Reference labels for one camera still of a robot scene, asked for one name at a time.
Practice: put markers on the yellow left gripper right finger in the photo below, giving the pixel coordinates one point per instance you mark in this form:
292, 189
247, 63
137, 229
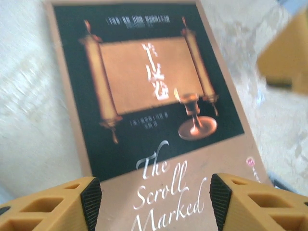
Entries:
260, 209

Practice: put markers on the brown scroll cover book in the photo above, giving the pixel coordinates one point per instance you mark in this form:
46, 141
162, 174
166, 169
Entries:
156, 72

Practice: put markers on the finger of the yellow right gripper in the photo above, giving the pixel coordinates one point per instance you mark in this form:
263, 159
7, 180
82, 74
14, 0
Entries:
288, 57

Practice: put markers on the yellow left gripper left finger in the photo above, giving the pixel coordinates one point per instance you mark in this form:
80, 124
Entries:
48, 211

